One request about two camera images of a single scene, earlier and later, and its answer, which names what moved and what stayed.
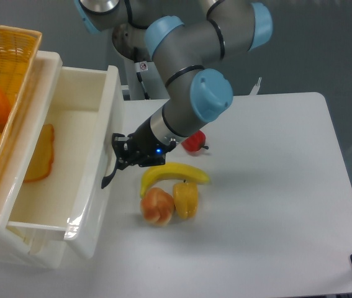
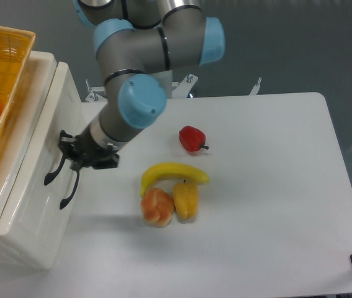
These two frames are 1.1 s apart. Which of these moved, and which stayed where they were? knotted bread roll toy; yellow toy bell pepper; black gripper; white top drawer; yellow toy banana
Moved: white top drawer; black gripper
Stayed: knotted bread roll toy; yellow toy banana; yellow toy bell pepper
